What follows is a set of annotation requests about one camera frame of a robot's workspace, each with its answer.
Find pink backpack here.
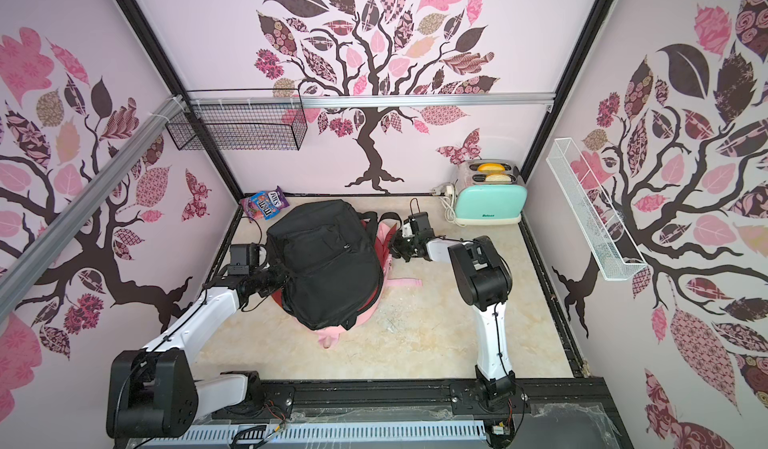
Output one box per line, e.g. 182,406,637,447
314,222,423,349

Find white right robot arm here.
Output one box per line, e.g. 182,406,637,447
389,231,517,407

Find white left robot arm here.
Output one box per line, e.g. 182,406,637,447
106,265,287,441

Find purple candy bag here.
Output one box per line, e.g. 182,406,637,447
240,186,290,221

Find mint green toaster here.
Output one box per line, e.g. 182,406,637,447
453,159,528,225

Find yellow toast slice front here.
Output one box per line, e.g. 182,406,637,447
484,173,513,184

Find yellow toast slice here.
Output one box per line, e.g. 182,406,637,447
475,162,509,174
484,173,513,184

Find yellow toast slice back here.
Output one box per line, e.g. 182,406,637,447
475,162,509,174

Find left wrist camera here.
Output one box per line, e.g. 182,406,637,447
227,243,267,276

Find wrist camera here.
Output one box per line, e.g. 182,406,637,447
401,211,435,240
227,243,267,276

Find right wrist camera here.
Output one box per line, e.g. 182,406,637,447
401,211,435,240

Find white toaster power cord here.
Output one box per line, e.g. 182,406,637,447
430,183,460,227

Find aluminium rail back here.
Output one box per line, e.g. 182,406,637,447
191,92,556,108

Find aluminium rail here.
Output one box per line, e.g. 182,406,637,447
1,95,182,318
191,92,556,108

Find black wire basket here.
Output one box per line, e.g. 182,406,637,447
165,86,308,151

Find white vented cable duct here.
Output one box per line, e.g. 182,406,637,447
128,420,486,448

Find white wire shelf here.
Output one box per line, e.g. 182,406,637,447
546,138,648,282

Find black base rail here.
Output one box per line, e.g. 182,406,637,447
212,378,618,421

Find aluminium rail left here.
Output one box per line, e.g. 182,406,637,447
1,95,182,318

